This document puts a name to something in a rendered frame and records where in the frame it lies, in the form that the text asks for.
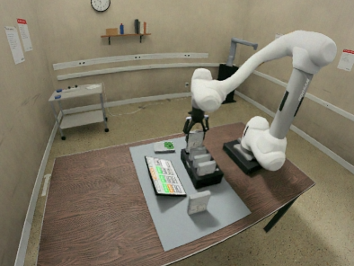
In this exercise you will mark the status display panel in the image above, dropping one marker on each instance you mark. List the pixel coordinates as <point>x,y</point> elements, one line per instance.
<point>164,178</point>

